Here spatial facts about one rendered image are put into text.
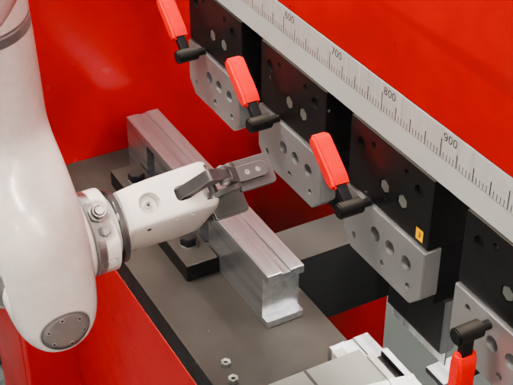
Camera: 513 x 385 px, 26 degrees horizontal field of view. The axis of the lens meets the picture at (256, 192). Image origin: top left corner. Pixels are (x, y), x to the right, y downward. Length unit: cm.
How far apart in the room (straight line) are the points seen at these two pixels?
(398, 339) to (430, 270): 177
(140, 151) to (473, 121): 97
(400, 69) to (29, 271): 41
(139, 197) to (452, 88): 31
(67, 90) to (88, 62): 6
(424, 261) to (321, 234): 65
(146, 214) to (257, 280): 54
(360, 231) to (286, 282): 37
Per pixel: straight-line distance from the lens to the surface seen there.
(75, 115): 194
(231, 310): 164
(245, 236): 162
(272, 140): 137
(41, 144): 96
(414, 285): 117
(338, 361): 138
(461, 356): 108
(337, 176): 119
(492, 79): 98
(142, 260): 174
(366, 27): 113
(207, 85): 151
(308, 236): 177
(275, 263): 158
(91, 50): 190
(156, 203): 108
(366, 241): 123
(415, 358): 287
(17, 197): 95
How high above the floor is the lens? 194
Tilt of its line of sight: 34 degrees down
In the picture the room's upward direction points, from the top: straight up
